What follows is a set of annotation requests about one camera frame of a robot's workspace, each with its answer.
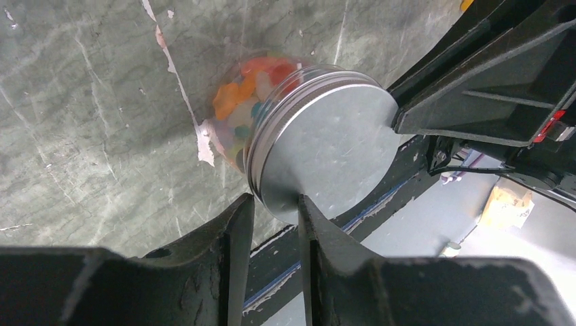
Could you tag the black base frame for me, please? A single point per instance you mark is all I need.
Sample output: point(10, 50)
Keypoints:
point(274, 276)

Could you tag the clear plastic jar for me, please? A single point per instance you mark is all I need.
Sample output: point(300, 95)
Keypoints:
point(256, 82)

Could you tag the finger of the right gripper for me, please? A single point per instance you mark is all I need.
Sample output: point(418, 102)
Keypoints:
point(539, 52)
point(481, 24)

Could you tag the orange plastic scoop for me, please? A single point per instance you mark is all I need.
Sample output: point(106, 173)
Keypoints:
point(465, 4)

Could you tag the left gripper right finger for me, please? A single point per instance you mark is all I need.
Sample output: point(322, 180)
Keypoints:
point(345, 283)

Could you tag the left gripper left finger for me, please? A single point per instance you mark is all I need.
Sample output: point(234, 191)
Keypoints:
point(198, 279)

